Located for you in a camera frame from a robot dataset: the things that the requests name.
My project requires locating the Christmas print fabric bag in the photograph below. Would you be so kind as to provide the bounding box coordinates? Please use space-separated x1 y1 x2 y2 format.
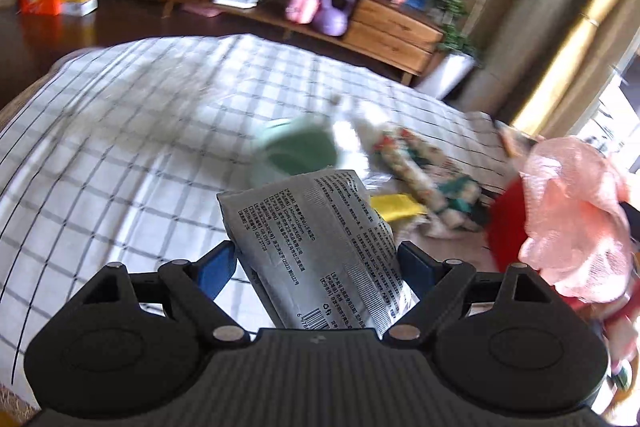
374 127 487 232

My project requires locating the yellow cloth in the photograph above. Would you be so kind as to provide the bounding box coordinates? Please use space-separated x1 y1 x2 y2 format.
370 193 427 222

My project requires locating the red cardboard box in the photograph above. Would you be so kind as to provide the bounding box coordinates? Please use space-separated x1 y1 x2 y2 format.
486 178 639 359

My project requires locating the grey printed plastic packet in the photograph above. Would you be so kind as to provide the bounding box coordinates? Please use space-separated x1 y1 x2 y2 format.
218 169 413 334

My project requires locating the white checkered tablecloth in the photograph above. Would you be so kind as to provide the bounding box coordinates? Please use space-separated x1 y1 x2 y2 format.
1 35 513 402

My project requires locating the mint green ceramic mug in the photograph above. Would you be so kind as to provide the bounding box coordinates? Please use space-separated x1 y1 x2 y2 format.
250 114 340 187

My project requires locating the yellow curtain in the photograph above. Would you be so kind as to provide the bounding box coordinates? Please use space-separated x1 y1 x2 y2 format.
506 0 640 138

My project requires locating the purple kettlebell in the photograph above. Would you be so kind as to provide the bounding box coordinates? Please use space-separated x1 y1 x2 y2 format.
312 0 357 37

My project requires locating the pink toy case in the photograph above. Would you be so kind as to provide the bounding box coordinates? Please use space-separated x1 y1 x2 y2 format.
285 0 320 25

